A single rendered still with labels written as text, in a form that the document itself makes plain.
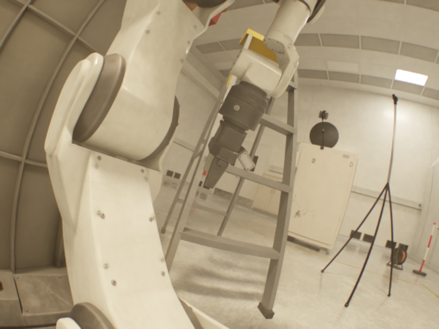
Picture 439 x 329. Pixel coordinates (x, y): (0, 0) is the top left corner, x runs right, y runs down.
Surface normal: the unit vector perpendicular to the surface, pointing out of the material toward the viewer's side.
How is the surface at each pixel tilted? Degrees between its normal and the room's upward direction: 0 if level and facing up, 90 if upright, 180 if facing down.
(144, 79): 69
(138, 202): 50
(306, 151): 90
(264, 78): 107
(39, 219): 90
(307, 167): 90
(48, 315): 45
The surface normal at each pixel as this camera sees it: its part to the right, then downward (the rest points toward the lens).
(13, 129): 0.86, 0.25
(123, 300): 0.79, -0.54
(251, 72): 0.08, 0.26
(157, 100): 0.87, -0.08
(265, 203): -0.52, -0.25
